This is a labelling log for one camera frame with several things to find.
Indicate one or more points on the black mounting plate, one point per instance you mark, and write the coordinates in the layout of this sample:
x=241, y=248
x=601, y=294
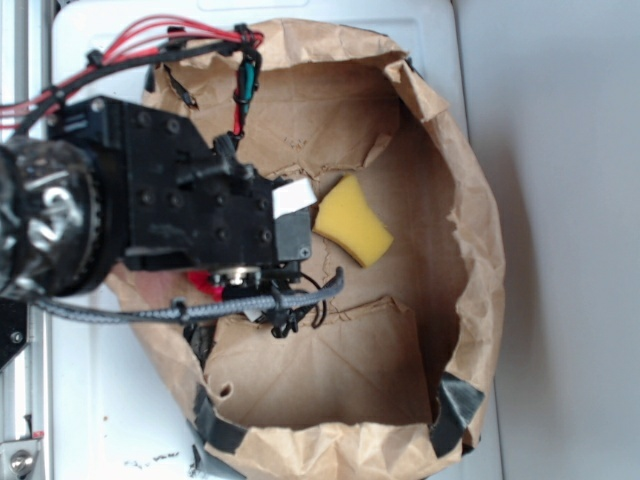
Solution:
x=14, y=318

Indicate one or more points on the brown paper bag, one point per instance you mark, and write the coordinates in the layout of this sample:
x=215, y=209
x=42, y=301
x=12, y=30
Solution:
x=394, y=383

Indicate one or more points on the red paper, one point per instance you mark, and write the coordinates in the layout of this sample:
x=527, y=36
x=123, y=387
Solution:
x=202, y=281

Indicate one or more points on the yellow sponge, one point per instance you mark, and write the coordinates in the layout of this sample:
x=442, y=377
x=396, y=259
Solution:
x=345, y=218

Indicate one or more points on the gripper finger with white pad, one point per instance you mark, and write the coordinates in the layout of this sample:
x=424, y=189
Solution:
x=252, y=315
x=292, y=197

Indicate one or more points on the aluminium frame rail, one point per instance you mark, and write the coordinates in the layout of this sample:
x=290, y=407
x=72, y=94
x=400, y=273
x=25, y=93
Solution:
x=26, y=450

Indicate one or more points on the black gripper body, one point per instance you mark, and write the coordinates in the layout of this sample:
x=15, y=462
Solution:
x=292, y=241

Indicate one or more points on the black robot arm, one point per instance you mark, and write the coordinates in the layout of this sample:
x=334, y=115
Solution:
x=117, y=182

